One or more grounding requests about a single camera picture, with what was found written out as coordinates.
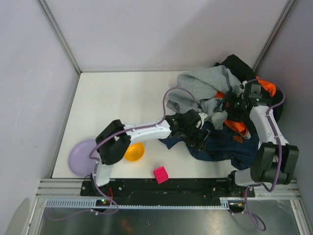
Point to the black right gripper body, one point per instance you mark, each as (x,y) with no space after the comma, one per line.
(228,98)

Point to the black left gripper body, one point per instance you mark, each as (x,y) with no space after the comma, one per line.
(204,139)

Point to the dark blue cloth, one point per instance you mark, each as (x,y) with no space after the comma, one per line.
(226,144)

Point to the grey cloth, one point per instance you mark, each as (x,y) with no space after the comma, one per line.
(197,90)

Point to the black cloth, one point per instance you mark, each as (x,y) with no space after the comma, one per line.
(243,72)

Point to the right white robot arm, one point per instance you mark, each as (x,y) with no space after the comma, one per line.
(276,159)

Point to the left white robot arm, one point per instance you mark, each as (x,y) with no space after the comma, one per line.
(113,142)

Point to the orange cloth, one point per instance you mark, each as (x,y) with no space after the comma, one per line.
(244,128)

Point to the pink cube block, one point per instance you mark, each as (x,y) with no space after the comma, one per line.
(160,175)

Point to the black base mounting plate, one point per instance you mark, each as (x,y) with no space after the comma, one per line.
(173,192)

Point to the yellow plastic bowl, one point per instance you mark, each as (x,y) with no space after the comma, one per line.
(135,152)

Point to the purple plastic plate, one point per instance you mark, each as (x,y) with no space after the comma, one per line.
(78,160)

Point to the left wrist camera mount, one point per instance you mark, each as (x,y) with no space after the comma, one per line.
(203,117)

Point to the grey slotted cable duct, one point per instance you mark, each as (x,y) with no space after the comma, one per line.
(223,204)

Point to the right aluminium corner post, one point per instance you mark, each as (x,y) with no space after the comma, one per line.
(290,4)

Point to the aluminium corner post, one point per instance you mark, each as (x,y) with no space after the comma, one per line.
(290,4)
(58,34)

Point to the aluminium frame rail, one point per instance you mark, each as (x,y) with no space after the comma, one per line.
(70,189)

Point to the left aluminium corner post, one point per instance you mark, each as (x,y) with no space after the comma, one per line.
(58,34)

